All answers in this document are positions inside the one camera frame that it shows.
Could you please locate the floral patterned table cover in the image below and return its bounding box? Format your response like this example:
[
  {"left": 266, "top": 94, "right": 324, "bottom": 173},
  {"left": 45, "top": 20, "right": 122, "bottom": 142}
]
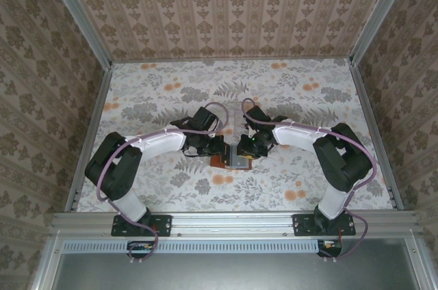
[{"left": 73, "top": 59, "right": 394, "bottom": 212}]

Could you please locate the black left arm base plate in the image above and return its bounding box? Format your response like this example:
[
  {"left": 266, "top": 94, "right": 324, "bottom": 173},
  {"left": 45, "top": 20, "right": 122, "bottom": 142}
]
[{"left": 111, "top": 213, "right": 172, "bottom": 237}]

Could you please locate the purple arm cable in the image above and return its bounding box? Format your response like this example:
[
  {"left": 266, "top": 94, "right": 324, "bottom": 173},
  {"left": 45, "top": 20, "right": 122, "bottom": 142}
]
[
  {"left": 96, "top": 101, "right": 230, "bottom": 264},
  {"left": 241, "top": 97, "right": 378, "bottom": 264}
]

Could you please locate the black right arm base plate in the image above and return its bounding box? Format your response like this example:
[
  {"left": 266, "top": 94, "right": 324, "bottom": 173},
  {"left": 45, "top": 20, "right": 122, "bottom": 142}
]
[{"left": 293, "top": 213, "right": 357, "bottom": 237}]

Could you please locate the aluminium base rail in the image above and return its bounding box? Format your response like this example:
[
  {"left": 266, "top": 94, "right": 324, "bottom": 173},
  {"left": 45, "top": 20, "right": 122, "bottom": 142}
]
[{"left": 51, "top": 211, "right": 420, "bottom": 236}]

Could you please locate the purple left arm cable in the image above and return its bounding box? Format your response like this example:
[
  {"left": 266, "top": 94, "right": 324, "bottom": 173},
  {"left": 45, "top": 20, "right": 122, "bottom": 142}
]
[{"left": 96, "top": 101, "right": 230, "bottom": 264}]

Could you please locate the grey metal sheet panel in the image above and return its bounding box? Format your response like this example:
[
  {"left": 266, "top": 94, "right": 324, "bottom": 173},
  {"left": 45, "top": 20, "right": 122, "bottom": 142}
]
[{"left": 32, "top": 252, "right": 420, "bottom": 290}]

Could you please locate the brown leather card holder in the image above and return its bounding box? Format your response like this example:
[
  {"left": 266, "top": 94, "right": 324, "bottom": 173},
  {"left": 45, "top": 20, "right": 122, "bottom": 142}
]
[{"left": 209, "top": 153, "right": 255, "bottom": 171}]

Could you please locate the aluminium frame post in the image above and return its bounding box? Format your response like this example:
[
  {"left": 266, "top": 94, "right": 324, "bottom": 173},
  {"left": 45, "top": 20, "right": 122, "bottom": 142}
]
[
  {"left": 40, "top": 0, "right": 114, "bottom": 69},
  {"left": 349, "top": 0, "right": 420, "bottom": 65}
]

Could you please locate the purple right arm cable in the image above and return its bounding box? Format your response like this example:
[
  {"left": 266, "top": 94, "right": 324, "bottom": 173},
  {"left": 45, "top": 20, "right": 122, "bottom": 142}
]
[{"left": 241, "top": 97, "right": 378, "bottom": 264}]

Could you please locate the aluminium table side rail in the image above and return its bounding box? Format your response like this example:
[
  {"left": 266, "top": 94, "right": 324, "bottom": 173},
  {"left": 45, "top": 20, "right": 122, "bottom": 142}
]
[
  {"left": 348, "top": 60, "right": 404, "bottom": 212},
  {"left": 64, "top": 62, "right": 114, "bottom": 214}
]

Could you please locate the black connector box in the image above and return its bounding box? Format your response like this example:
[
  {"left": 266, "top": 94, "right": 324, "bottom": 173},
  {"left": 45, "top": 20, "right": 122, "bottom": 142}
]
[
  {"left": 316, "top": 239, "right": 344, "bottom": 259},
  {"left": 127, "top": 240, "right": 155, "bottom": 259}
]

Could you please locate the grey slotted cable duct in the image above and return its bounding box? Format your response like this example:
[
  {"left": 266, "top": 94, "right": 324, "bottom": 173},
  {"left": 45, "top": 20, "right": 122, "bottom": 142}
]
[{"left": 63, "top": 239, "right": 321, "bottom": 254}]

